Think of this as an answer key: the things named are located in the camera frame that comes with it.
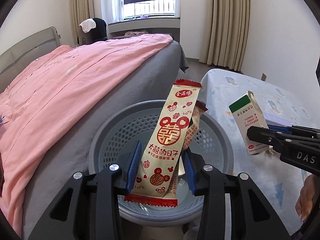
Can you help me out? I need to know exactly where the left beige curtain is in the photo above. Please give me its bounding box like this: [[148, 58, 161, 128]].
[[69, 0, 94, 43]]

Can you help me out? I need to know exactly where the cream red snack wrapper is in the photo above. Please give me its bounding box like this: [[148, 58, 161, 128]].
[[124, 79, 201, 207]]

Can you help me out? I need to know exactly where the beige curtain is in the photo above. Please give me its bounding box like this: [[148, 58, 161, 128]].
[[69, 0, 94, 43], [200, 0, 251, 72]]

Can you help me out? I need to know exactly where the white green medicine box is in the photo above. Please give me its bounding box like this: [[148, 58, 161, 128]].
[[229, 90, 270, 155]]

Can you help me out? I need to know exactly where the person right hand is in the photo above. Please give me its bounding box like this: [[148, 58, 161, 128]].
[[295, 174, 316, 222]]

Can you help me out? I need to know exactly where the white sheer curtain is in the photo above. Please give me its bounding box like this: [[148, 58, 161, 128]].
[[101, 0, 123, 24]]

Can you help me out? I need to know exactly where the chair with clothes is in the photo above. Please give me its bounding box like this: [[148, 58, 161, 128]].
[[78, 17, 108, 46]]

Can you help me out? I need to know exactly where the pink bed quilt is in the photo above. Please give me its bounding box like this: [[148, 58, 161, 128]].
[[1, 34, 172, 233]]

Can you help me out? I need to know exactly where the wall socket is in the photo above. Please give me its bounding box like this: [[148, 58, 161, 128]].
[[261, 73, 267, 81]]

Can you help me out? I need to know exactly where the right beige curtain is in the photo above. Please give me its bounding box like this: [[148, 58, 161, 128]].
[[200, 0, 251, 72]]

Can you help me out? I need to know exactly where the purple cardboard box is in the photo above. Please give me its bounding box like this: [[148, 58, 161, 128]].
[[264, 113, 292, 126]]

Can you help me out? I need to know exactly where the grey headboard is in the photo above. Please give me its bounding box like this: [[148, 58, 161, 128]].
[[0, 27, 61, 92]]

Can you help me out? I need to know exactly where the light blue patterned blanket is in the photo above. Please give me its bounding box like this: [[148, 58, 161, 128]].
[[201, 69, 319, 239]]

